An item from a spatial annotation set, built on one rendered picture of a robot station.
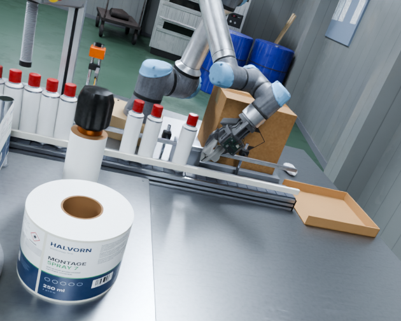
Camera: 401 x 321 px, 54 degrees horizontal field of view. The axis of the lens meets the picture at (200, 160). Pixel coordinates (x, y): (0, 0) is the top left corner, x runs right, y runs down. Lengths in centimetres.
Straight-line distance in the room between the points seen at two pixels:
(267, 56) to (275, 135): 465
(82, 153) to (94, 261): 32
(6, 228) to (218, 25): 84
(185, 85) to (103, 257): 99
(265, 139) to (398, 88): 216
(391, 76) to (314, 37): 300
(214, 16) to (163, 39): 631
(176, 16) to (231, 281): 678
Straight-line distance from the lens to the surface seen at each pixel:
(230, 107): 149
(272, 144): 160
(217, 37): 129
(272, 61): 620
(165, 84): 154
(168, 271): 99
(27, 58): 135
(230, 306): 98
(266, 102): 127
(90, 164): 99
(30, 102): 128
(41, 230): 72
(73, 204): 82
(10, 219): 98
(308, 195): 167
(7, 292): 82
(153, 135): 127
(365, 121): 360
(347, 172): 374
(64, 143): 128
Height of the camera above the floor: 147
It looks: 23 degrees down
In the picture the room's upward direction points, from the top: 19 degrees clockwise
